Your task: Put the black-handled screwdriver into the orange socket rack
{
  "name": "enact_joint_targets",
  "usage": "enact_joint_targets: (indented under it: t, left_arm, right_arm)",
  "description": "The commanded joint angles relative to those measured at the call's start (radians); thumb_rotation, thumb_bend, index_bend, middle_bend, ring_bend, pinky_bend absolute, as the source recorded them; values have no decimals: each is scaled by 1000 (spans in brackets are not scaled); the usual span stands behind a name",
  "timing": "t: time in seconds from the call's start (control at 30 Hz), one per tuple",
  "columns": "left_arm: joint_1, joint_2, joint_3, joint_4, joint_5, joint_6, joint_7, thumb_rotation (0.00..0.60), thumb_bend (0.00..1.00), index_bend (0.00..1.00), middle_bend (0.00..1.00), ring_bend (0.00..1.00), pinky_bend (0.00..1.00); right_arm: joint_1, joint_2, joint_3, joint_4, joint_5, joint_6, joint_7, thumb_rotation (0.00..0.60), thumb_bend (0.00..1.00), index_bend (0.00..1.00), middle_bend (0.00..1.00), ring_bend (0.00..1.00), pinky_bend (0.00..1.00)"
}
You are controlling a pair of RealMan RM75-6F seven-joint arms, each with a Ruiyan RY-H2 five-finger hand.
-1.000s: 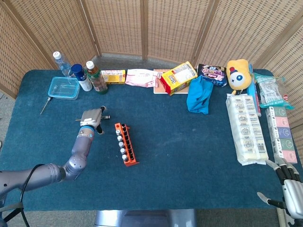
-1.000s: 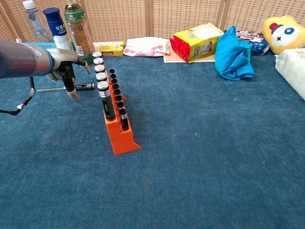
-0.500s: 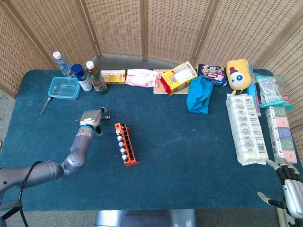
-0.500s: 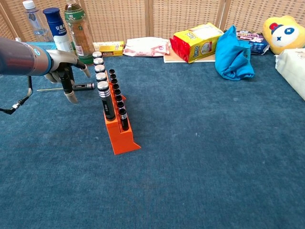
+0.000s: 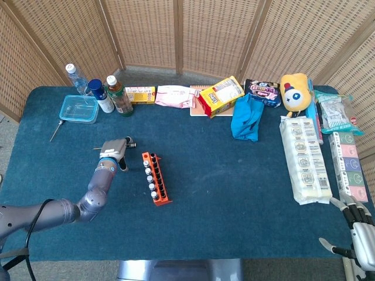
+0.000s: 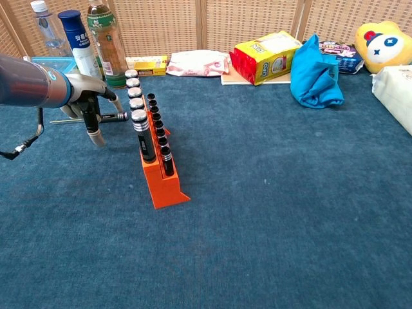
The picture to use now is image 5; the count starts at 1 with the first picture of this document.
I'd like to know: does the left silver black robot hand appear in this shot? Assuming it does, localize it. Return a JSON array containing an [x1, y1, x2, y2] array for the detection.
[[98, 136, 132, 172]]

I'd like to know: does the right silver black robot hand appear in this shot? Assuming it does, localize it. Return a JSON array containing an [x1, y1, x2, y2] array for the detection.
[[318, 195, 375, 273]]

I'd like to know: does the orange tool rack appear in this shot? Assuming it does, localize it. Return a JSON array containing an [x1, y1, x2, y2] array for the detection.
[[141, 151, 173, 207]]

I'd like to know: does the green label tea bottle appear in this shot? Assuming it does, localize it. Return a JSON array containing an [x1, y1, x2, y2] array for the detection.
[[105, 75, 135, 117]]

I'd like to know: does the white bottle blue cap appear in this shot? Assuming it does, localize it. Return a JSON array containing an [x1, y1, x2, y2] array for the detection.
[[88, 78, 115, 114]]

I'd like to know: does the clear container blue rim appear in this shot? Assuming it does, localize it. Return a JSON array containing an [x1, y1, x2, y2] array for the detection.
[[59, 94, 100, 124]]

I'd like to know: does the thin metal awl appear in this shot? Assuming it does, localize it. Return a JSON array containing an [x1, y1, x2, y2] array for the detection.
[[49, 119, 64, 143]]

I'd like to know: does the small yellow carton box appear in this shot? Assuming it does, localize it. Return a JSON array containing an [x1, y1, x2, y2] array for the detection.
[[125, 85, 156, 105]]

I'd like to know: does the pastel tissue multipack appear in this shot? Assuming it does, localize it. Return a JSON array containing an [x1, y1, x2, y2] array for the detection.
[[328, 131, 369, 204]]

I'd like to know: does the clear water bottle white cap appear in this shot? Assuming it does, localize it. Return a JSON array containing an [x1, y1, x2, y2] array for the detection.
[[64, 63, 93, 97]]

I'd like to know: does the pink white wipes pack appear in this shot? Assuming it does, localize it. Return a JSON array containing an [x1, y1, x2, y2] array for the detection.
[[154, 84, 200, 109]]

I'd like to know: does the long white tissue pack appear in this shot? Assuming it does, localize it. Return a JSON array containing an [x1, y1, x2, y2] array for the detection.
[[279, 115, 333, 205]]

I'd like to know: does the blue carpet table cover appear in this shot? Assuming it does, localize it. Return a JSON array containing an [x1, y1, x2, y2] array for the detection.
[[0, 85, 375, 262]]

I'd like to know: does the yellow red snack bag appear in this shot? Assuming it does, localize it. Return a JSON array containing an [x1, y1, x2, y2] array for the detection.
[[197, 76, 246, 119]]

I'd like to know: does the green white packet bag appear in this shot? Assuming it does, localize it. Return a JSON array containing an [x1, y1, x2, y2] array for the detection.
[[313, 89, 366, 136]]

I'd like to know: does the wicker folding screen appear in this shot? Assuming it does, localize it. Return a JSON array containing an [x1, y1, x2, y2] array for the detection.
[[0, 0, 375, 205]]

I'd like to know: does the blue toothpaste box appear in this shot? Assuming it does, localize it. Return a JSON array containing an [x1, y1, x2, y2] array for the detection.
[[304, 78, 324, 146]]

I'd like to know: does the crumpled blue cloth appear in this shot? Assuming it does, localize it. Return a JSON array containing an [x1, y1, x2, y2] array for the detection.
[[230, 93, 265, 143]]

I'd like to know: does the grey robot torso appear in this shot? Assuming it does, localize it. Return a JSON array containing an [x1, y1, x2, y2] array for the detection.
[[116, 259, 244, 281]]

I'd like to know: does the yellow plush toy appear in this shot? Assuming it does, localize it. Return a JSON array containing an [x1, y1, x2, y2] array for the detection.
[[279, 73, 312, 118]]

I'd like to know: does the purple snack packet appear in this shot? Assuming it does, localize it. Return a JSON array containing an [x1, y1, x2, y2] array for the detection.
[[243, 78, 282, 108]]

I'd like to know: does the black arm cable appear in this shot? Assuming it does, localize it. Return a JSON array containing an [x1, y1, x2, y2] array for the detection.
[[25, 198, 55, 281]]

